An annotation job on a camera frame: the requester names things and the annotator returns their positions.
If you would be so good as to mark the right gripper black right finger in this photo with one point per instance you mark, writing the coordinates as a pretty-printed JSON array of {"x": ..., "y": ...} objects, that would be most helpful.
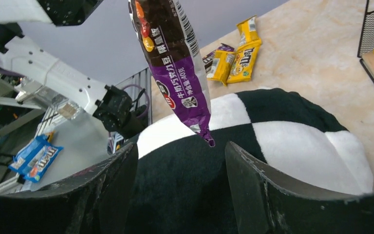
[{"x": 268, "y": 201}]

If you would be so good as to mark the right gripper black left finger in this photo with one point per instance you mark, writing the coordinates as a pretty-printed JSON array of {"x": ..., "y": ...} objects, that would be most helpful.
[{"x": 92, "y": 201}]

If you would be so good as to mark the purple brown candy bag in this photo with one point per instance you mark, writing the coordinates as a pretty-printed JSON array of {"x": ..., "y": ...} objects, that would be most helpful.
[{"x": 173, "y": 55}]

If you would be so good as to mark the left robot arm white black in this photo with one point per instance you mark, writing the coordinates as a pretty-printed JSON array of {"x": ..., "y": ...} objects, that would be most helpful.
[{"x": 20, "y": 56}]

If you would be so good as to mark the purple brown bag under arm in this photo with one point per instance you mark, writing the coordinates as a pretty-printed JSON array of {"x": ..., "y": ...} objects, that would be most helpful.
[{"x": 208, "y": 59}]

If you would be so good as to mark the blue candy bag outside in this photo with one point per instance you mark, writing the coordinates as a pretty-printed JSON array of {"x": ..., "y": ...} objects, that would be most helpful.
[{"x": 33, "y": 160}]

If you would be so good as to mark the yellow candy bag on table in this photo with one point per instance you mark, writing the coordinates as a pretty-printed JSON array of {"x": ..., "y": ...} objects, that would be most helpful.
[{"x": 242, "y": 68}]

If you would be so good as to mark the black white checkered pillow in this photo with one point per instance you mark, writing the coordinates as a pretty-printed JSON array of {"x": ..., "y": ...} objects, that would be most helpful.
[{"x": 181, "y": 185}]

